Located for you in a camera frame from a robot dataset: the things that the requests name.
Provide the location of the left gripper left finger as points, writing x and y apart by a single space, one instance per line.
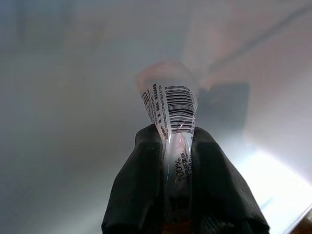
136 185

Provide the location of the white printed packet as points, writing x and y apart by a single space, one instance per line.
178 104

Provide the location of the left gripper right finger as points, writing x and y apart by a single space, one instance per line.
219 190

